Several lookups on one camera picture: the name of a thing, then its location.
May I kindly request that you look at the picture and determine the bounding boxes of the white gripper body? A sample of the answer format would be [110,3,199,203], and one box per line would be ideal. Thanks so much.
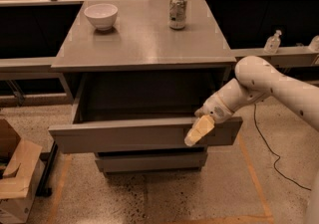
[198,90,237,123]

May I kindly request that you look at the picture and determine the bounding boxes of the grey top drawer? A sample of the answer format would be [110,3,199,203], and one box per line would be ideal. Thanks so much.
[48,72,243,154]

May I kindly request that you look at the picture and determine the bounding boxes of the grey drawer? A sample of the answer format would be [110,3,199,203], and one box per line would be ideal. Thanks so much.
[48,72,243,154]
[96,148,207,173]

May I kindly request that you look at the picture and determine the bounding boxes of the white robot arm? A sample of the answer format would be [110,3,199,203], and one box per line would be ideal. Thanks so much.
[184,56,319,146]

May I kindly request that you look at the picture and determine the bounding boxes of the grey bottom drawer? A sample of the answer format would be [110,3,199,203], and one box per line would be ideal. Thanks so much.
[96,148,207,173]

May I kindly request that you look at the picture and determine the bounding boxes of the grey drawer cabinet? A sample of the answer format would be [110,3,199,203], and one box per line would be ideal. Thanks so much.
[51,0,237,178]

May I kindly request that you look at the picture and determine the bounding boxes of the open cardboard box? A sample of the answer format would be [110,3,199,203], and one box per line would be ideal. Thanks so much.
[0,119,44,224]

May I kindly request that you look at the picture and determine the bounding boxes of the clear sanitizer bottle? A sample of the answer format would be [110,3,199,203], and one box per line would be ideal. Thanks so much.
[264,30,282,54]

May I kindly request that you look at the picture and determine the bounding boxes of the crushed white soda can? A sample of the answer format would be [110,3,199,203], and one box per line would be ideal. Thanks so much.
[169,0,187,30]

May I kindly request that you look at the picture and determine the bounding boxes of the white ceramic bowl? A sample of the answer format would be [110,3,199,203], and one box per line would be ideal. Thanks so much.
[84,3,118,31]

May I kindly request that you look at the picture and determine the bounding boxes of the black metal stand bar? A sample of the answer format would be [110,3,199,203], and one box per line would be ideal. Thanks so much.
[36,143,58,197]

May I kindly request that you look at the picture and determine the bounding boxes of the black floor cable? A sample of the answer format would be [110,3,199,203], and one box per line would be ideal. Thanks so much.
[253,103,313,192]

